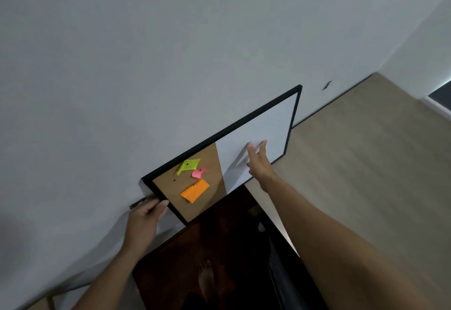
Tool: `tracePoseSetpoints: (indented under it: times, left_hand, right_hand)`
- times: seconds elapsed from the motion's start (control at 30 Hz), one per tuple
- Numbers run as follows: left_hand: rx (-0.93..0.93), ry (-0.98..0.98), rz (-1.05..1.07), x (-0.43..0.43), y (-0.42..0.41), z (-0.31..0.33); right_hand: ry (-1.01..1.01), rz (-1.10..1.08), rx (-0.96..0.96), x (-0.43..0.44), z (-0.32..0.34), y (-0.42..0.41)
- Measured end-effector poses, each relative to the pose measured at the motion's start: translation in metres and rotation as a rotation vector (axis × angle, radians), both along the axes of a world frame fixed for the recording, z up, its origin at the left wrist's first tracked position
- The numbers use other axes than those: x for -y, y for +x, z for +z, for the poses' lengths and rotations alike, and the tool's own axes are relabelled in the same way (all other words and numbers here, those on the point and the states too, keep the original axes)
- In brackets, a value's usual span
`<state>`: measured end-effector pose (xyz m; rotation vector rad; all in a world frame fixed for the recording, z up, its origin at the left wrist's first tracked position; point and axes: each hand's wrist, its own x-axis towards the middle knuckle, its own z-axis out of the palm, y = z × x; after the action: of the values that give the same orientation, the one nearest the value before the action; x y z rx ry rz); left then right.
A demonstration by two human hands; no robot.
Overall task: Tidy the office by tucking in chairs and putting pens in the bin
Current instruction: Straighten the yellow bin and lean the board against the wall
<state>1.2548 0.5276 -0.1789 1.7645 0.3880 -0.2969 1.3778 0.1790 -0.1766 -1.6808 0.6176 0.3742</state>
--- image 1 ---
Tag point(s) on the person's right hand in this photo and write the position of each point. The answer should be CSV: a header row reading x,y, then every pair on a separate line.
x,y
262,172

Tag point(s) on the person's left hand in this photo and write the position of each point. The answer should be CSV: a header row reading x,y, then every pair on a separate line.
x,y
141,227

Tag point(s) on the person's left thumb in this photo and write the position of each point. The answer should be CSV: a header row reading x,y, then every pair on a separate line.
x,y
161,209

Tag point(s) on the person's right fingers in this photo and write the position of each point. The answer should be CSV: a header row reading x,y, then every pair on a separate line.
x,y
251,153

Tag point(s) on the black framed cork whiteboard combo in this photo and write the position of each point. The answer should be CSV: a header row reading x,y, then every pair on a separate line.
x,y
260,126

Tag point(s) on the person's right forearm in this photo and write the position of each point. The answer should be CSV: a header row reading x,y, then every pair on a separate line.
x,y
327,250

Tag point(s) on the person's left forearm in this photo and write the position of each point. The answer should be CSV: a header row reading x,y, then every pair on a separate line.
x,y
109,280

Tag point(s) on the orange sticky note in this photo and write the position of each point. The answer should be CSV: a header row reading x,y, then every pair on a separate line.
x,y
195,190

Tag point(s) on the pink sticky note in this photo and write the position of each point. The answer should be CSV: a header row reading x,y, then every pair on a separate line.
x,y
198,174

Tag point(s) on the green sticky note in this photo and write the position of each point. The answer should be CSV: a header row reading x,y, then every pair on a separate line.
x,y
190,166

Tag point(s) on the person's bare foot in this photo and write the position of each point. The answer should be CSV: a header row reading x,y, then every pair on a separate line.
x,y
207,280

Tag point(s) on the dark door panel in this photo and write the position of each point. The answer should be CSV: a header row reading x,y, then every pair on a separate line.
x,y
442,96

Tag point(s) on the dark wall bracket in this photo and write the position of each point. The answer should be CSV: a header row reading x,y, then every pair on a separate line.
x,y
136,203

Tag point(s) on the dark wall hook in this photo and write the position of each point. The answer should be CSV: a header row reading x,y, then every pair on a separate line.
x,y
327,85

